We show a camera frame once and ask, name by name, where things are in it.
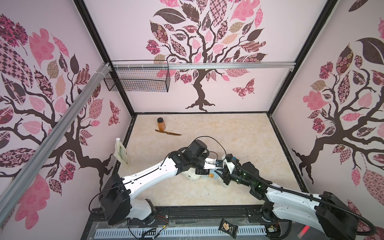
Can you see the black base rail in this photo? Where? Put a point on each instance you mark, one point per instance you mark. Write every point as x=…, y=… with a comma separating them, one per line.
x=193, y=214

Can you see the black wire basket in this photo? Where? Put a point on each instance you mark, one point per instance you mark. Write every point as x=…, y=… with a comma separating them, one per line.
x=139, y=76

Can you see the rear aluminium frame bar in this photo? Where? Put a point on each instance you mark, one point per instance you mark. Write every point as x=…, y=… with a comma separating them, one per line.
x=203, y=66

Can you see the pink marker pen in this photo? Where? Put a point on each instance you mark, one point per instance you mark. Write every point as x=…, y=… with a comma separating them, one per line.
x=303, y=232

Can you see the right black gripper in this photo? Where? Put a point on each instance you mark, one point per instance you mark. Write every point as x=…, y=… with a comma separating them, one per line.
x=226, y=175

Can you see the aluminium frame bar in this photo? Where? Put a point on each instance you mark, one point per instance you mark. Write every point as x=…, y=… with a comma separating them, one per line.
x=203, y=66
x=23, y=180

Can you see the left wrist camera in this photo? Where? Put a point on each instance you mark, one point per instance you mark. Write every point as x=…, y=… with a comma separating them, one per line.
x=213, y=164

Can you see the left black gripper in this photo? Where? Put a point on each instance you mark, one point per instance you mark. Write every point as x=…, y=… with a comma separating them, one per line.
x=202, y=172

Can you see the white green pouch bottle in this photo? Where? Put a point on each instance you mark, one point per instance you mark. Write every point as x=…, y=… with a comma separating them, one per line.
x=121, y=152

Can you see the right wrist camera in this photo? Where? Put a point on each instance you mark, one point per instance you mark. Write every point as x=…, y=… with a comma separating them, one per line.
x=232, y=168

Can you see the brown wooden spoon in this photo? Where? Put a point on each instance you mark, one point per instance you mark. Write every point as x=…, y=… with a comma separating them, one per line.
x=168, y=133

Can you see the amber bottle black cap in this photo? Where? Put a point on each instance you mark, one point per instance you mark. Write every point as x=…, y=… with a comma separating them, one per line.
x=161, y=124

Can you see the light blue bear hoodie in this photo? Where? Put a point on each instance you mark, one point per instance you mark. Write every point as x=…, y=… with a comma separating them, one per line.
x=214, y=176

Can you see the small dark snack packet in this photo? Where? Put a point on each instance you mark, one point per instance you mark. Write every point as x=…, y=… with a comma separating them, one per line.
x=228, y=228

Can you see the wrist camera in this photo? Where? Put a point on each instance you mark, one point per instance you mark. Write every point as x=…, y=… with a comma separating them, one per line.
x=213, y=164
x=232, y=168

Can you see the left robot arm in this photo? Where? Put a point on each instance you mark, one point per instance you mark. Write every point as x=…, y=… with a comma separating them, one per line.
x=118, y=197

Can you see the white slotted cable duct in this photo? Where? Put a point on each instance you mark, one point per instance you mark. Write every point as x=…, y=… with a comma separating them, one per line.
x=159, y=233

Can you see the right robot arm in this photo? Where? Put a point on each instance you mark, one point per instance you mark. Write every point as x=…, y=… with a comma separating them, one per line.
x=324, y=212

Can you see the left aluminium frame bar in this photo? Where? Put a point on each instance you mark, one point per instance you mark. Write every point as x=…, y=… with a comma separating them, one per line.
x=23, y=180

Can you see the white teddy bear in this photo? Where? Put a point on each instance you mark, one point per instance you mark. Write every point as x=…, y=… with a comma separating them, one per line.
x=192, y=176

